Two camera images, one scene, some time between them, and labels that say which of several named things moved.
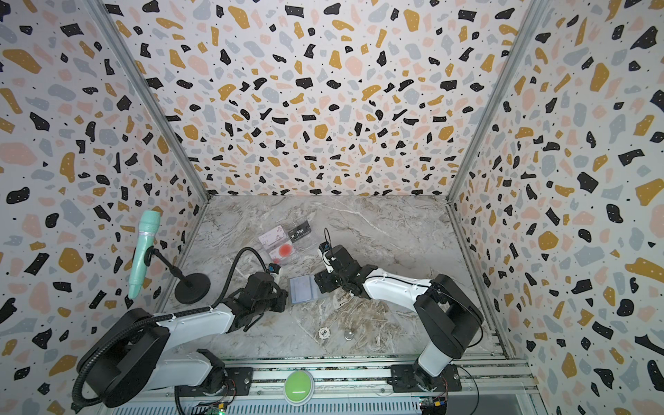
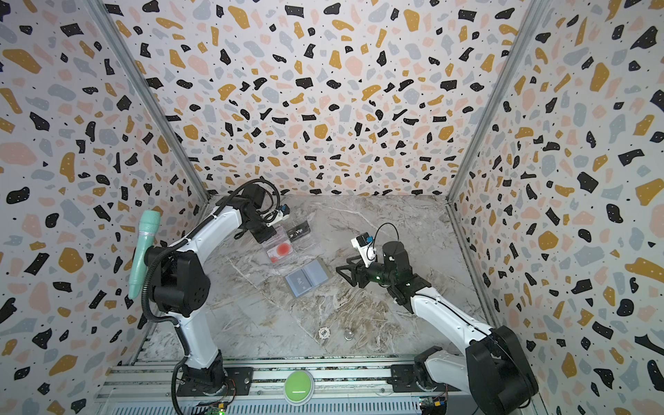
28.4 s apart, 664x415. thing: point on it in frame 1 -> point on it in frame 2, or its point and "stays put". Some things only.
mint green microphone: [149, 225] stays put
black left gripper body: [277, 302] -> [263, 229]
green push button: [299, 387] stays put
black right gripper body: [333, 281] -> [380, 275]
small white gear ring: [323, 333] stays put
